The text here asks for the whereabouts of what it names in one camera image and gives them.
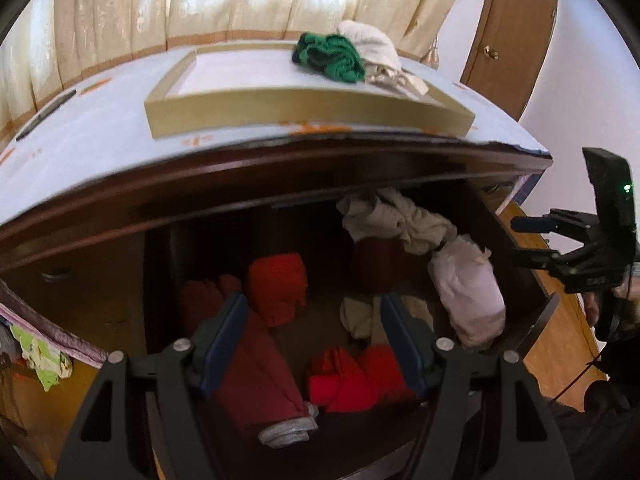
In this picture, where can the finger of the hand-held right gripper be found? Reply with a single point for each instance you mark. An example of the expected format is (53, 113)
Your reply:
(555, 222)
(537, 259)

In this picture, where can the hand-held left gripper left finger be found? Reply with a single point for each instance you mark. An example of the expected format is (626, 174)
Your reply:
(227, 345)

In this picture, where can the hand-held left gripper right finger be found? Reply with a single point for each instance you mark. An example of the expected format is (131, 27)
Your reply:
(405, 345)

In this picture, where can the red underwear with grey waistband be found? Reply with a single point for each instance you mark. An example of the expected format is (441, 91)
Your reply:
(260, 380)

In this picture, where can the bright red sock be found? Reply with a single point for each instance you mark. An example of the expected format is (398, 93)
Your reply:
(345, 385)

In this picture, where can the pale pink underwear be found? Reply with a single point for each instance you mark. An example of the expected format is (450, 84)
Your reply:
(470, 295)

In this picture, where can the dark maroon underwear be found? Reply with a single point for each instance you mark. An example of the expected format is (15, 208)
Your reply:
(385, 270)

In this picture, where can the orange red underwear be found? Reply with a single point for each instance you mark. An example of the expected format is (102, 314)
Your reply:
(277, 285)

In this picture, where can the dark wooden drawer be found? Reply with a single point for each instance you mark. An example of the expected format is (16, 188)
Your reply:
(75, 290)
(310, 320)

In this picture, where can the shallow gold cardboard box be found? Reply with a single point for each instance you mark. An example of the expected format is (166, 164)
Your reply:
(300, 105)

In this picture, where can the cream white underwear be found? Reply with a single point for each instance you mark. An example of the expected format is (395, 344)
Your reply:
(372, 45)

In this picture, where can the green underwear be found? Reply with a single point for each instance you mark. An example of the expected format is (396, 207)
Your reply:
(332, 57)

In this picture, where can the person's right hand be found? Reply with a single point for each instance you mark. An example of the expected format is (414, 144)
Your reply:
(592, 310)

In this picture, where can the dark wooden dresser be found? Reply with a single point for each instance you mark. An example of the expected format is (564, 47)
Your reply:
(200, 180)

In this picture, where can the lilac striped cloth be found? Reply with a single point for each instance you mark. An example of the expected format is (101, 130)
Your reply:
(55, 337)

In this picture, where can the brass door knob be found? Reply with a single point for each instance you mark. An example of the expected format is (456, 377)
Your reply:
(490, 52)

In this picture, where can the green yellow printed cloth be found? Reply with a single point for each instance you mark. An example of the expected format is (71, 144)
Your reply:
(42, 357)

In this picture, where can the brown wooden door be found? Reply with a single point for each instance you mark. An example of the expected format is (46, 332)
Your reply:
(510, 35)

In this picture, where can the curtain tassel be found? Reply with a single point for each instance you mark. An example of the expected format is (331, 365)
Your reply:
(432, 52)

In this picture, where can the black smartphone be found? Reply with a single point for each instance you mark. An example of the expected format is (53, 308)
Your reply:
(47, 112)

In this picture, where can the cream patterned curtain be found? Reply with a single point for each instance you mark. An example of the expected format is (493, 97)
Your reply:
(200, 0)

